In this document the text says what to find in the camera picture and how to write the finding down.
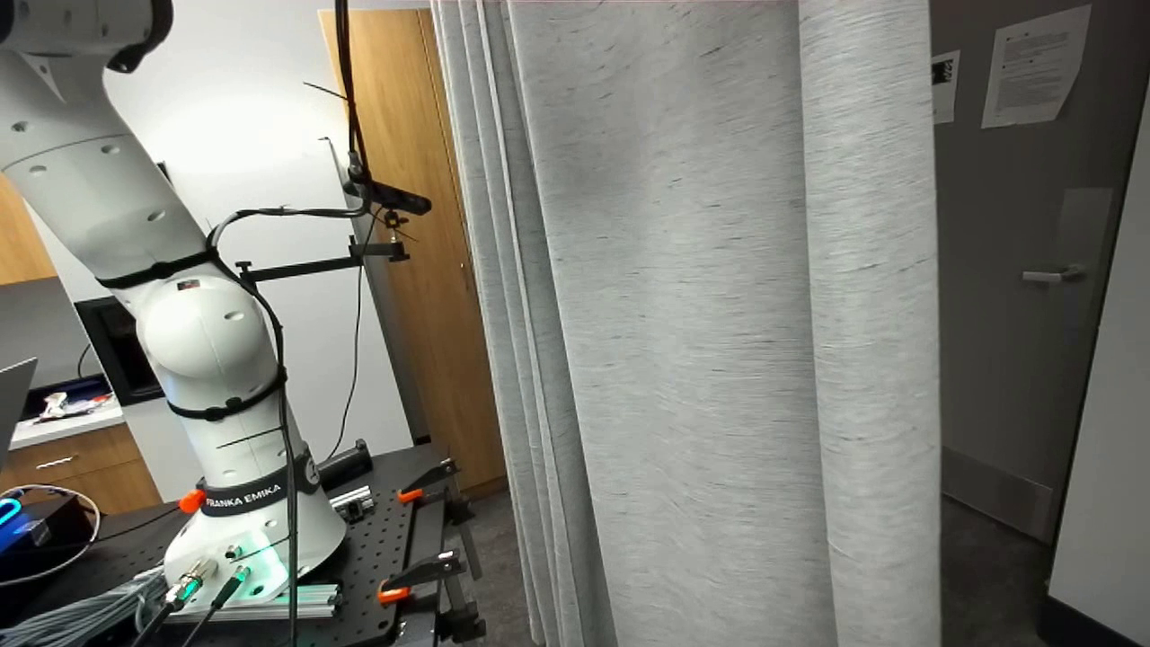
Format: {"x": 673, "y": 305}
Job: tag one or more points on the grey fabric curtain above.
{"x": 695, "y": 361}

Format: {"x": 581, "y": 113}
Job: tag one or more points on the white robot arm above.
{"x": 108, "y": 204}

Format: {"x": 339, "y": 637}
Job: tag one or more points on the wooden door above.
{"x": 431, "y": 312}

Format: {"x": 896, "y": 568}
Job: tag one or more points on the small black box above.
{"x": 346, "y": 467}

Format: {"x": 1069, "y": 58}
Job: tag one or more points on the orange emergency stop button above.
{"x": 191, "y": 501}

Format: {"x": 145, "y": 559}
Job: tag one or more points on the grey door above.
{"x": 1009, "y": 361}

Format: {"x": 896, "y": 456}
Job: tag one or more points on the wooden drawer cabinet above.
{"x": 74, "y": 470}

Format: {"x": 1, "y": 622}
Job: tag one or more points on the white board panel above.
{"x": 1108, "y": 481}

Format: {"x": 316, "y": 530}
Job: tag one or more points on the grey laptop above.
{"x": 12, "y": 400}

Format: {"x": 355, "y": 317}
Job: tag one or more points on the blue object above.
{"x": 12, "y": 527}

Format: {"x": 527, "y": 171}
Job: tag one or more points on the black camera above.
{"x": 393, "y": 196}

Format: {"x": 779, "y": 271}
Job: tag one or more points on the black camera mount rod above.
{"x": 312, "y": 264}

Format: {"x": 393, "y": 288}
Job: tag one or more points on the small white wall paper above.
{"x": 948, "y": 88}

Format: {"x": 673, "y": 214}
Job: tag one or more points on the large white wall paper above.
{"x": 1036, "y": 66}

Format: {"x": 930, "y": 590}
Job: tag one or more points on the wooden wall cabinet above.
{"x": 21, "y": 238}

